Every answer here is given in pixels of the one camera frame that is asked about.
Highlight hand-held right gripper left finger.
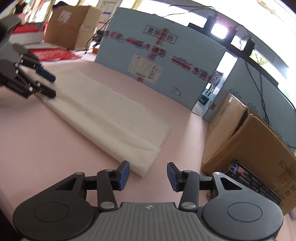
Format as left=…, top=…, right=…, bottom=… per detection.
left=54, top=160, right=130, bottom=212

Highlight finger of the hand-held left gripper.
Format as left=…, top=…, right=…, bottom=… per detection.
left=12, top=44, right=56, bottom=82
left=30, top=81, right=57, bottom=99

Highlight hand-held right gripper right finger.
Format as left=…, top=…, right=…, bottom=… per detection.
left=166, top=162, right=242, bottom=212

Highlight cream cloth shopping bag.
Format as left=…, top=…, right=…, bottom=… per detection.
left=44, top=66, right=171, bottom=178

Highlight red paper cutout decorations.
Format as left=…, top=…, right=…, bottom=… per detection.
left=30, top=47, right=82, bottom=62

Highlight taped brown cardboard box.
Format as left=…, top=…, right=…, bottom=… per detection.
left=43, top=6, right=102, bottom=50

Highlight red gift box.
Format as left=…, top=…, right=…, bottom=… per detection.
left=11, top=23, right=45, bottom=35

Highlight blue cloth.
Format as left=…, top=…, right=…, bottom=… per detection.
left=53, top=1, right=70, bottom=10

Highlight large light blue cardboard box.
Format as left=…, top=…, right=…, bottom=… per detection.
left=94, top=6, right=227, bottom=110

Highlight black smartphone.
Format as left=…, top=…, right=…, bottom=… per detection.
left=223, top=161, right=282, bottom=207

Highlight open brown cardboard box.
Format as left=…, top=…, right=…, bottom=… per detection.
left=201, top=91, right=296, bottom=216

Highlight white paper notice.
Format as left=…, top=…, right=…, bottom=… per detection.
left=102, top=0, right=121, bottom=14

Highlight black cable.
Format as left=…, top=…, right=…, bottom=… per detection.
left=245, top=59, right=270, bottom=127
left=84, top=17, right=112, bottom=55

